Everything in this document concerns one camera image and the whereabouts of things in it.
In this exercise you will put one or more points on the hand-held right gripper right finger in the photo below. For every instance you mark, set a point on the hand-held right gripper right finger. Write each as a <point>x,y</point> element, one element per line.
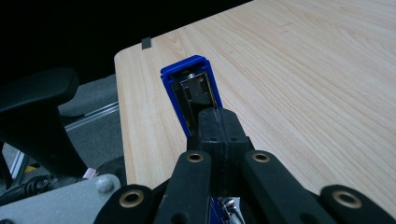
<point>230,140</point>

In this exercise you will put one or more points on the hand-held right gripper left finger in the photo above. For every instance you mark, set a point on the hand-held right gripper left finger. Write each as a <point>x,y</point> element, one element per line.
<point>205,140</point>

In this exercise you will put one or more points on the blue stapler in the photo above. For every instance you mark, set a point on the blue stapler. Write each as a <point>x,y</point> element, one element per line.
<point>169,81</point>

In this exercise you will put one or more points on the black chair armrest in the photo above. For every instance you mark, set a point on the black chair armrest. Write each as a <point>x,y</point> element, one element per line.
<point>34,102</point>

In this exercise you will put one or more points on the aluminium floor rail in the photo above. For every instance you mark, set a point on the aluminium floor rail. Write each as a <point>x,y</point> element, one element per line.
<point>93,115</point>

